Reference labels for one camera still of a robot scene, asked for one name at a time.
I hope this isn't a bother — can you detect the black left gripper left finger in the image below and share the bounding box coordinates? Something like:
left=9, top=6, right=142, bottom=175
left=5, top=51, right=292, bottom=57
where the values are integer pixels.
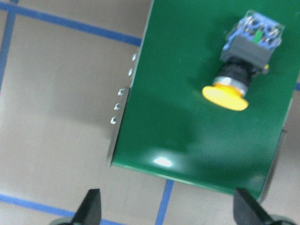
left=72, top=188, right=102, bottom=225

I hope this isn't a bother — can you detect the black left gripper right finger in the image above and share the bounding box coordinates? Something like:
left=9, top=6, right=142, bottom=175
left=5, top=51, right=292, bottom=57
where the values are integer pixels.
left=233, top=188, right=293, bottom=225

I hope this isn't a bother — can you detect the green conveyor belt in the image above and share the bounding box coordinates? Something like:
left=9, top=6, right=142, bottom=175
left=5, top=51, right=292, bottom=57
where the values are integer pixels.
left=112, top=0, right=300, bottom=198

